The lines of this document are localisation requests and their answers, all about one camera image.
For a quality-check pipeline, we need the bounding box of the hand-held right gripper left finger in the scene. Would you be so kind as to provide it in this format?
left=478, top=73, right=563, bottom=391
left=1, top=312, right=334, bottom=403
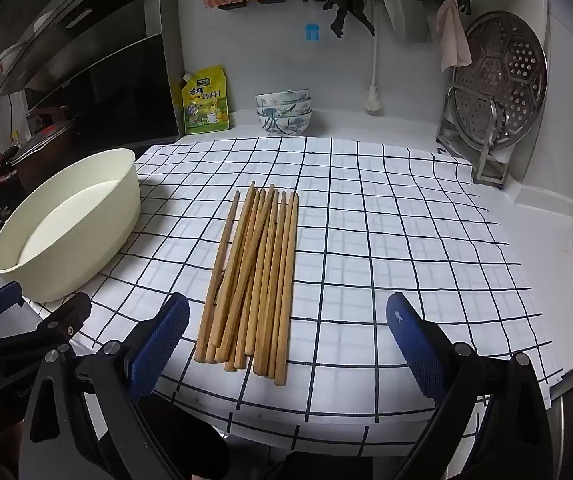
left=22, top=291, right=192, bottom=480

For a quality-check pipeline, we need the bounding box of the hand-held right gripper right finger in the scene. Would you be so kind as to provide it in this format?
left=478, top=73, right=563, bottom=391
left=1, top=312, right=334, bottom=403
left=385, top=291, right=557, bottom=480

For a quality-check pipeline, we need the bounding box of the cream plastic basin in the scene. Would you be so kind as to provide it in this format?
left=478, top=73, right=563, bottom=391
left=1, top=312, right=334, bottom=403
left=0, top=148, right=142, bottom=304

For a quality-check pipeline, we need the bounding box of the bunch of wooden chopsticks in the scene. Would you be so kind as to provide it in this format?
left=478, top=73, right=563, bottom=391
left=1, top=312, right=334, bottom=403
left=194, top=183, right=301, bottom=387

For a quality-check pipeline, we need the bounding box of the white black-grid cloth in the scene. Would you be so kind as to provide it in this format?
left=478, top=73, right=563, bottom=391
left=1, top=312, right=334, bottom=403
left=21, top=136, right=565, bottom=436

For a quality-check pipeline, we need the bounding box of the brown cooking pot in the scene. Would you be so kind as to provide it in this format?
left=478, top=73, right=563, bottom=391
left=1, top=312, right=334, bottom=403
left=0, top=120, right=74, bottom=206

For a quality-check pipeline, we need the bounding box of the steel lid rack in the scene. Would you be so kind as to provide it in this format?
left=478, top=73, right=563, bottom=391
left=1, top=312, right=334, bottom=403
left=435, top=84, right=512, bottom=186

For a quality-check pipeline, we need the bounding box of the black steel range hood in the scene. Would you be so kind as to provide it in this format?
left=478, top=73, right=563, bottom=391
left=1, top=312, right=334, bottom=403
left=0, top=0, right=184, bottom=153

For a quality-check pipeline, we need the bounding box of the white bowl on hood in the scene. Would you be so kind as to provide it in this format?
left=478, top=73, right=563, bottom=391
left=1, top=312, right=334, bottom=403
left=0, top=40, right=34, bottom=73

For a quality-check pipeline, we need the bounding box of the yellow seasoning pouch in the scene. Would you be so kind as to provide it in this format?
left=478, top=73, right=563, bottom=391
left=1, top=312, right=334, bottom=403
left=181, top=65, right=230, bottom=136

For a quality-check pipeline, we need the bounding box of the perforated steel steamer plate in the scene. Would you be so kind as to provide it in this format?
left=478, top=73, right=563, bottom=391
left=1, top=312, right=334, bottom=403
left=453, top=11, right=549, bottom=153

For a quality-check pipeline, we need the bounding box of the pink hanging towel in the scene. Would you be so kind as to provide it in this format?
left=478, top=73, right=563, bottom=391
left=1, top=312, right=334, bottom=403
left=437, top=0, right=472, bottom=72

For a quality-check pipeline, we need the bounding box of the steel cleaver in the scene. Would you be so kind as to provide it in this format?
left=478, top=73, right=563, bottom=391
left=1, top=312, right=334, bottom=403
left=381, top=0, right=435, bottom=43

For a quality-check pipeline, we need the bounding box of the black hanging rag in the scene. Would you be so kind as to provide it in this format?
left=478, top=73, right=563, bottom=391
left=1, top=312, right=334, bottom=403
left=323, top=0, right=376, bottom=38

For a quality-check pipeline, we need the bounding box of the white long-handled brush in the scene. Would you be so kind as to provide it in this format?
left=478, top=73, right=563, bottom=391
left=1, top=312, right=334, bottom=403
left=364, top=0, right=382, bottom=113

